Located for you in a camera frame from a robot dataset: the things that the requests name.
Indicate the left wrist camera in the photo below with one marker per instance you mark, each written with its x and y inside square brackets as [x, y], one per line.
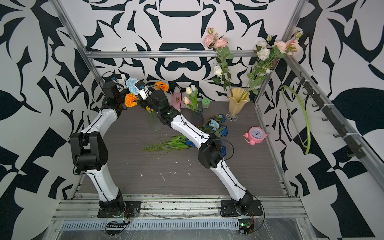
[121, 81]

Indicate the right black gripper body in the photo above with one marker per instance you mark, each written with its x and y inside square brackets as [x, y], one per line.
[150, 101]

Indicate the light blue carnation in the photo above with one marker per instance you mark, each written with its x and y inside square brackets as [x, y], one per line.
[209, 127]
[131, 85]

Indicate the tulip bouquet blue white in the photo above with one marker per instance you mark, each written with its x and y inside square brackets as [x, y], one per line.
[190, 99]

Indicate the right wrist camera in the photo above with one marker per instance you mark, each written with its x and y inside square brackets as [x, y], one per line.
[144, 91]

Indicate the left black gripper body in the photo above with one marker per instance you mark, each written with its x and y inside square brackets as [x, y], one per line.
[120, 102]

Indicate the clear glass vase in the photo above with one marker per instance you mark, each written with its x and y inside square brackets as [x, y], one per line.
[155, 123]

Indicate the pink and white flower bouquet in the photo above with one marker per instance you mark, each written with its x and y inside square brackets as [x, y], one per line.
[266, 54]

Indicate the black hook rail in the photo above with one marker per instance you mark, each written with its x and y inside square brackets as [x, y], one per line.
[333, 115]

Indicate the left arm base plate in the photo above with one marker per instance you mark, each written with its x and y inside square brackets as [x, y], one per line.
[129, 209]

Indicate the yellow wavy glass vase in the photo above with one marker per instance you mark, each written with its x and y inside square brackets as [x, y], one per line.
[237, 99]

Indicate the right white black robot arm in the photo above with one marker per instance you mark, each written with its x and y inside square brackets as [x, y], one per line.
[210, 150]

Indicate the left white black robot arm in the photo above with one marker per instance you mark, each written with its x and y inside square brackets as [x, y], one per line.
[90, 154]

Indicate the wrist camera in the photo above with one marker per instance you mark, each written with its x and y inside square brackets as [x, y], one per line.
[144, 91]
[121, 81]

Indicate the purple glass vase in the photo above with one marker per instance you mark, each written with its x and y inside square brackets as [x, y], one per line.
[198, 118]

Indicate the mixed sunflower bouquet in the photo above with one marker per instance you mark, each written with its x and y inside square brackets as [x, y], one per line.
[131, 100]

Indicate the blue rose low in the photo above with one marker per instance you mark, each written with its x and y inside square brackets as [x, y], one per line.
[224, 150]

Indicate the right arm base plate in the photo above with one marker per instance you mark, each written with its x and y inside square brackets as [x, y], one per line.
[231, 208]

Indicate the white teddy bear pink shirt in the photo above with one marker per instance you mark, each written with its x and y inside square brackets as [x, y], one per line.
[177, 101]

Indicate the pink alarm clock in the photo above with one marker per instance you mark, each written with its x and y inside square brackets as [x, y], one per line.
[255, 135]

